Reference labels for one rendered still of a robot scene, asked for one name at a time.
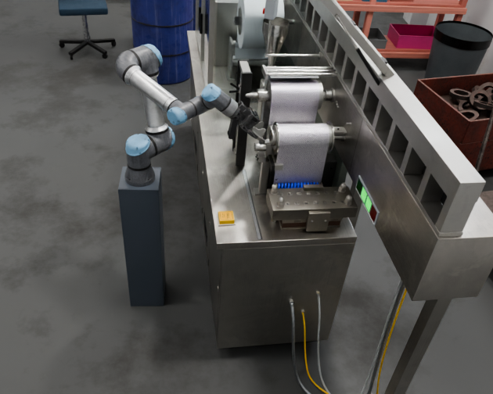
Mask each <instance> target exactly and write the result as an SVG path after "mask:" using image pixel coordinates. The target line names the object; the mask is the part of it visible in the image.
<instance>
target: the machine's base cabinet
mask: <svg viewBox="0 0 493 394"><path fill-rule="evenodd" d="M191 124H192V131H193V144H194V151H195V158H196V172H197V178H198V185H199V193H200V205H201V213H202V220H203V233H204V240H205V247H206V254H207V267H208V274H209V282H210V288H211V302H212V309H213V315H214V329H215V336H216V343H217V349H221V348H223V349H233V348H239V347H249V346H267V345H278V344H287V343H292V316H291V308H290V304H289V301H290V300H294V305H293V306H294V313H295V343H298V342H304V322H303V315H302V313H301V312H300V311H301V310H304V312H305V313H304V319H305V329H306V342H317V341H318V296H317V295H316V294H315V293H316V292H317V291H320V293H321V294H320V295H319V297H320V304H321V323H320V336H319V340H328V338H329V333H330V331H331V327H332V325H333V319H334V317H335V313H336V308H337V306H338V302H339V300H340V295H341V292H342V289H343V286H344V281H345V278H346V275H347V270H348V268H349V264H350V262H351V257H352V253H353V251H354V246H355V243H342V244H326V245H295V246H280V247H264V248H248V249H216V243H215V237H214V227H213V221H212V215H211V204H210V198H209V192H208V186H207V175H206V170H205V163H204V157H203V146H202V141H201V135H200V124H199V118H198V116H196V117H194V118H192V119H191Z"/></svg>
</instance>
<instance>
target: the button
mask: <svg viewBox="0 0 493 394"><path fill-rule="evenodd" d="M218 219H219V224H234V222H235V220H234V216H233V211H218Z"/></svg>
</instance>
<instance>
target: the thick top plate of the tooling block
mask: <svg viewBox="0 0 493 394"><path fill-rule="evenodd" d="M338 188H339V187H323V190H314V191H304V189H303V188H278V192H279V193H278V195H273V194H271V190H272V189H271V188H270V189H267V194H266V201H267V204H268V209H269V213H270V215H271V219H272V220H305V219H307V218H308V211H321V210H329V211H330V212H331V214H330V218H342V217H356V213H357V211H358V206H357V204H356V202H355V200H354V197H353V195H352V194H351V191H350V189H349V187H348V186H346V192H339V191H338ZM347 195H351V197H352V201H351V205H350V206H347V205H345V204H344V201H345V199H346V197H347ZM280 197H283V198H284V207H283V208H279V207H277V206H276V204H277V202H278V200H279V198H280Z"/></svg>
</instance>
